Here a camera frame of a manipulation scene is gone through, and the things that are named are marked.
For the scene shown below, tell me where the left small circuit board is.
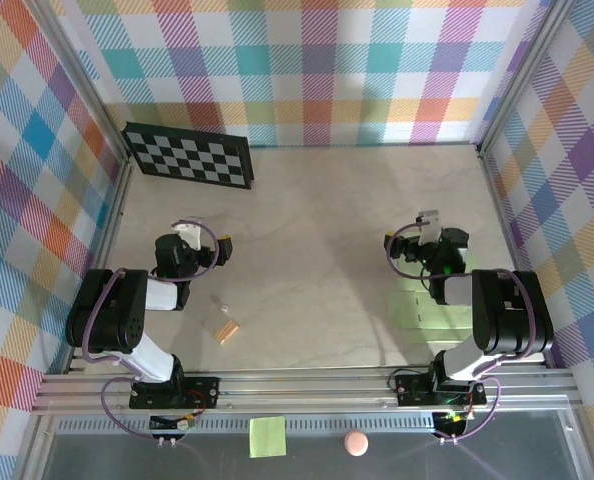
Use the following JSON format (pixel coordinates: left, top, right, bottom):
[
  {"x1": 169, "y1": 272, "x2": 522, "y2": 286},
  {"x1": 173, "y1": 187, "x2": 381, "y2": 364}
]
[{"x1": 149, "y1": 410, "x2": 198, "y2": 434}]

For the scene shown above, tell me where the green sticky note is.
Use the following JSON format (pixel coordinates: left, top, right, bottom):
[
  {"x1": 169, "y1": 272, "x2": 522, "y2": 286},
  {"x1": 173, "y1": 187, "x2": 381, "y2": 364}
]
[{"x1": 248, "y1": 416, "x2": 288, "y2": 459}]

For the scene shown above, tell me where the perforated metal cable duct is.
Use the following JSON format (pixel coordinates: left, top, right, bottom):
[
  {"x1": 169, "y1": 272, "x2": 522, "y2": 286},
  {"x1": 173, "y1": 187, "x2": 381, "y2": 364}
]
[{"x1": 56, "y1": 418, "x2": 438, "y2": 434}]

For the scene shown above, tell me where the small circuit board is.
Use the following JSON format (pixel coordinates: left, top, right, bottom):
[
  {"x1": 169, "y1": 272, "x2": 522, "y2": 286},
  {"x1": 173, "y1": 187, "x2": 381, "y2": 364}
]
[
  {"x1": 432, "y1": 408, "x2": 474, "y2": 434},
  {"x1": 149, "y1": 410, "x2": 198, "y2": 434}
]

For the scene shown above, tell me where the aluminium left side rail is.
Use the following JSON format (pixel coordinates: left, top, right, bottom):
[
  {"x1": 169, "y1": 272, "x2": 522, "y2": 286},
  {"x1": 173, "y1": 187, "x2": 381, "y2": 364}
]
[{"x1": 61, "y1": 162, "x2": 134, "y2": 375}]

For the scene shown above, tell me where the aluminium right side rail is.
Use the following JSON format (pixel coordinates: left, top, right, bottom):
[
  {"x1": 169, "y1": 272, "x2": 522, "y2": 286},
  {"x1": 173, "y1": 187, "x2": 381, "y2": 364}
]
[{"x1": 478, "y1": 142, "x2": 552, "y2": 369}]

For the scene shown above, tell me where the aluminium corner post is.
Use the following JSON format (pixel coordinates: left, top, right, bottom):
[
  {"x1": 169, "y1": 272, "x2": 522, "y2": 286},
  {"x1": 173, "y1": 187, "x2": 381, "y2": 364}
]
[
  {"x1": 24, "y1": 0, "x2": 133, "y2": 169},
  {"x1": 475, "y1": 0, "x2": 576, "y2": 157}
]

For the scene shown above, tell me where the black white checkerboard panel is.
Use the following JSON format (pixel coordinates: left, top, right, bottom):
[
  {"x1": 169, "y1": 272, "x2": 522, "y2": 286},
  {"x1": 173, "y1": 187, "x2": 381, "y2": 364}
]
[{"x1": 121, "y1": 121, "x2": 255, "y2": 191}]

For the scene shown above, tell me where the long aluminium base rail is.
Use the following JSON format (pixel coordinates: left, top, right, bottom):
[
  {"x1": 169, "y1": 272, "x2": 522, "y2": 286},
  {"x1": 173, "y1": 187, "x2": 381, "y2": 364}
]
[{"x1": 31, "y1": 367, "x2": 583, "y2": 416}]

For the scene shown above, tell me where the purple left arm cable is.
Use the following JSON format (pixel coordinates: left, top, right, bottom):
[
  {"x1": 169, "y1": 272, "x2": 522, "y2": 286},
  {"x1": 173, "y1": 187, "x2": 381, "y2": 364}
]
[{"x1": 79, "y1": 219, "x2": 226, "y2": 444}]

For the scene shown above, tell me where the pink round ball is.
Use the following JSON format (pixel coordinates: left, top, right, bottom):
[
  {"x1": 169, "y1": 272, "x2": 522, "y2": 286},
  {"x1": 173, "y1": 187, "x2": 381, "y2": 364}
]
[{"x1": 343, "y1": 430, "x2": 370, "y2": 457}]

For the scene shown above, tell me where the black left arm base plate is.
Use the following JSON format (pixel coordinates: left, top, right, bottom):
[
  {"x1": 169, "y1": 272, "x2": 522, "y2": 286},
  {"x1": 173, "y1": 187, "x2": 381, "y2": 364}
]
[{"x1": 128, "y1": 375, "x2": 222, "y2": 410}]

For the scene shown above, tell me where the light green paper box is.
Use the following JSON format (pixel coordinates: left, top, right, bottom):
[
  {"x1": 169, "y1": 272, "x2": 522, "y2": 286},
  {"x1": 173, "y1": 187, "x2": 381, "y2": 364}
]
[{"x1": 385, "y1": 276, "x2": 478, "y2": 346}]

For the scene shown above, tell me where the small tan corrugated block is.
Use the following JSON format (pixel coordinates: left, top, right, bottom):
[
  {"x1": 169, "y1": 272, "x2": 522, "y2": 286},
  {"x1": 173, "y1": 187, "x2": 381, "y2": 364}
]
[{"x1": 212, "y1": 319, "x2": 242, "y2": 346}]

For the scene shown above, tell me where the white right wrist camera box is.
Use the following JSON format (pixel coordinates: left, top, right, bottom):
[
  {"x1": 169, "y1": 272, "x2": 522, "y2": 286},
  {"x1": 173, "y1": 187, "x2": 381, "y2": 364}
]
[{"x1": 415, "y1": 209, "x2": 443, "y2": 246}]

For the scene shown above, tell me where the right small circuit board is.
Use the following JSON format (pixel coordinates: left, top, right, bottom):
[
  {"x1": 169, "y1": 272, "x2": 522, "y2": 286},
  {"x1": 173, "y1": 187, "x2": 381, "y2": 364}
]
[{"x1": 432, "y1": 408, "x2": 474, "y2": 434}]

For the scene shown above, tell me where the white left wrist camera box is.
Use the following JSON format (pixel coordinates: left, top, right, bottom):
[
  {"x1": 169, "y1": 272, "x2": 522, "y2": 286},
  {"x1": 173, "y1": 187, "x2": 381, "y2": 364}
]
[{"x1": 175, "y1": 222, "x2": 203, "y2": 250}]

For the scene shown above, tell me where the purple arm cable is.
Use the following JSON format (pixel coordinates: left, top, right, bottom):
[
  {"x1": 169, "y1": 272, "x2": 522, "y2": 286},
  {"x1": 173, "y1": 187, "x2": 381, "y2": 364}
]
[
  {"x1": 385, "y1": 222, "x2": 541, "y2": 445},
  {"x1": 79, "y1": 219, "x2": 226, "y2": 444}
]

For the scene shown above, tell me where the aluminium right corner post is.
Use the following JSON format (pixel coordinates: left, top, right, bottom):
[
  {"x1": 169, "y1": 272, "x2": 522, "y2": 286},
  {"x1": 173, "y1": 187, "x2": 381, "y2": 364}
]
[{"x1": 475, "y1": 0, "x2": 576, "y2": 157}]

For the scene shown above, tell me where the aluminium left corner post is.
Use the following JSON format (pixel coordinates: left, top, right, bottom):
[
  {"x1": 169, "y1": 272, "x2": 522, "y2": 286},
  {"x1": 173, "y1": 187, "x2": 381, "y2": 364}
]
[{"x1": 24, "y1": 0, "x2": 133, "y2": 169}]

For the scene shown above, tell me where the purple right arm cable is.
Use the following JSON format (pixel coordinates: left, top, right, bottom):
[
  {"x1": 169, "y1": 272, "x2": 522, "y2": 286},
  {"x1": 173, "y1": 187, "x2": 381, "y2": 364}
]
[{"x1": 385, "y1": 222, "x2": 541, "y2": 445}]

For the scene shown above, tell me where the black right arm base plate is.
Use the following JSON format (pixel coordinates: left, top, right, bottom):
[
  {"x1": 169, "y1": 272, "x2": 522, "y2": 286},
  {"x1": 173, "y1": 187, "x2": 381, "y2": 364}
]
[{"x1": 394, "y1": 372, "x2": 488, "y2": 407}]

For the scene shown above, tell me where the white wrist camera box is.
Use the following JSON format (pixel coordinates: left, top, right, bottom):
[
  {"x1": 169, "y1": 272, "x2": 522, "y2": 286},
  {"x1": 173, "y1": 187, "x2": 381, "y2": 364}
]
[
  {"x1": 175, "y1": 222, "x2": 203, "y2": 250},
  {"x1": 415, "y1": 209, "x2": 443, "y2": 246}
]

